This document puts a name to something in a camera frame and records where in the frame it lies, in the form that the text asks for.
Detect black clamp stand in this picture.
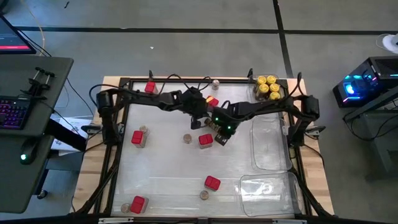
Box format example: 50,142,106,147
20,65,57,101

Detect black computer monitor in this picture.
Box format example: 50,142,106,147
0,14,37,55

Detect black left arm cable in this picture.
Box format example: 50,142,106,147
88,73,214,108

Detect red-lid smoked paprika tin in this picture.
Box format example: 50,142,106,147
129,195,149,215
198,133,215,150
203,175,222,192
131,129,147,149
144,81,159,95
205,95,220,108

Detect grey side table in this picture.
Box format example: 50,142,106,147
343,90,398,183

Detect dark grey desk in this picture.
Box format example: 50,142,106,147
0,55,75,215

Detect black table frame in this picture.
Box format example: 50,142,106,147
71,76,335,224

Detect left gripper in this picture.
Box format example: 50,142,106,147
179,86,208,131

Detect white round object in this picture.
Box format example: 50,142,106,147
376,32,398,55

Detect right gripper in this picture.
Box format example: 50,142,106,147
214,104,246,146

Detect black lit computer tower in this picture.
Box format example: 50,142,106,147
332,55,398,109

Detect white paper sheets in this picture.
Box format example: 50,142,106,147
49,114,94,156

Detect yellow cable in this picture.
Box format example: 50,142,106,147
19,0,47,56

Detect black computer mouse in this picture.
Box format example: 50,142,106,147
19,138,40,166

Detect silver bracket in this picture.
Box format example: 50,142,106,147
98,217,134,224
272,218,308,224

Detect backlit black keyboard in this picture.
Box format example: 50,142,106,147
0,95,32,131

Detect black bar beside desk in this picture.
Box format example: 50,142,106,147
45,118,88,152

